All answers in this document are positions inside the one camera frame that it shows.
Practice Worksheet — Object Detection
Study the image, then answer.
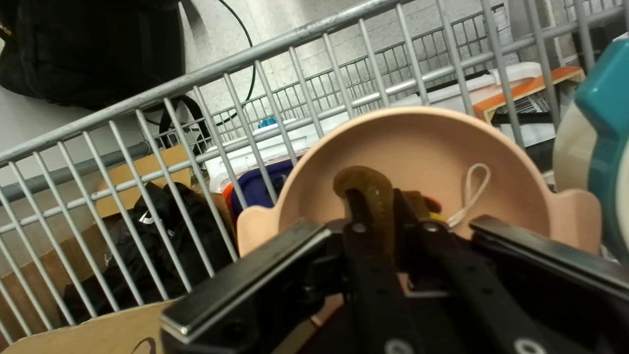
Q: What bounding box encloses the beige bowl with tabs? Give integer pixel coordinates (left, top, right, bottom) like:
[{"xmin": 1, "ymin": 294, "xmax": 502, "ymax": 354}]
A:
[{"xmin": 233, "ymin": 107, "xmax": 605, "ymax": 331}]

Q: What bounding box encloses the metal wire shelf rack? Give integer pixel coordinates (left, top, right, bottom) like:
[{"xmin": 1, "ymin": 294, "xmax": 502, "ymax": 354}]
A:
[{"xmin": 0, "ymin": 0, "xmax": 629, "ymax": 351}]

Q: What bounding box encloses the cream bowl with teal trim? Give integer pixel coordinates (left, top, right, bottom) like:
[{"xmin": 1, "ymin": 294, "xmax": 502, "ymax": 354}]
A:
[{"xmin": 550, "ymin": 32, "xmax": 629, "ymax": 264}]

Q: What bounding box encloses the black backpack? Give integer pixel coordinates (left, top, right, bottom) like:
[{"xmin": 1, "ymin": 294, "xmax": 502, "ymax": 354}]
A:
[{"xmin": 0, "ymin": 0, "xmax": 188, "ymax": 111}]

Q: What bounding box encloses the black fabric item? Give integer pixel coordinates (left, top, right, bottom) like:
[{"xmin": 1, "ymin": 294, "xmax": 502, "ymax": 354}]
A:
[{"xmin": 60, "ymin": 181, "xmax": 233, "ymax": 323}]

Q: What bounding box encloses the large brown cardboard box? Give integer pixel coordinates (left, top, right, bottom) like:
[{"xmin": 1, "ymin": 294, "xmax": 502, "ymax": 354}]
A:
[{"xmin": 0, "ymin": 297, "xmax": 192, "ymax": 354}]

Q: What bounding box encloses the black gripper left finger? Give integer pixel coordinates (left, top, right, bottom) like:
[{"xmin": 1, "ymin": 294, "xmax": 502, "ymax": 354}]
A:
[{"xmin": 158, "ymin": 187, "xmax": 404, "ymax": 354}]

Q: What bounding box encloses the dark blue container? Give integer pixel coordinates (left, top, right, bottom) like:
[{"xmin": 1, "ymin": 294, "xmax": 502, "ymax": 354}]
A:
[{"xmin": 221, "ymin": 160, "xmax": 296, "ymax": 209}]

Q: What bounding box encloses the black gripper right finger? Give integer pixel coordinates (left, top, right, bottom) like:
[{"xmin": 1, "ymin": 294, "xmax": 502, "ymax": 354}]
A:
[{"xmin": 398, "ymin": 189, "xmax": 629, "ymax": 354}]

